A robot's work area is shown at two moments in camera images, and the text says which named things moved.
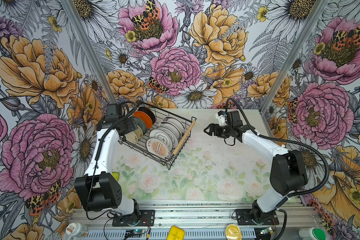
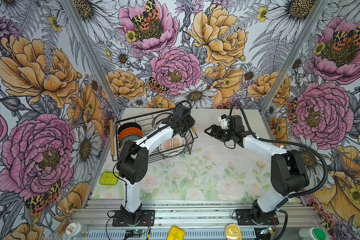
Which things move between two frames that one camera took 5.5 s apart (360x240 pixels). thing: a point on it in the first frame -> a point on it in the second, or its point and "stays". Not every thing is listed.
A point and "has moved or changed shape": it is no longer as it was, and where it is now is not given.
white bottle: [77, 229] stays
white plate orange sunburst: [157, 148] has moved or changed shape
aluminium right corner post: [294, 56] stays
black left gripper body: [129, 126] -> [187, 123]
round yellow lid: [232, 232] stays
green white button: [312, 233] stays
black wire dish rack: [160, 135] has moved or changed shape
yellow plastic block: [175, 233] stays
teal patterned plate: [140, 123] -> [133, 137]
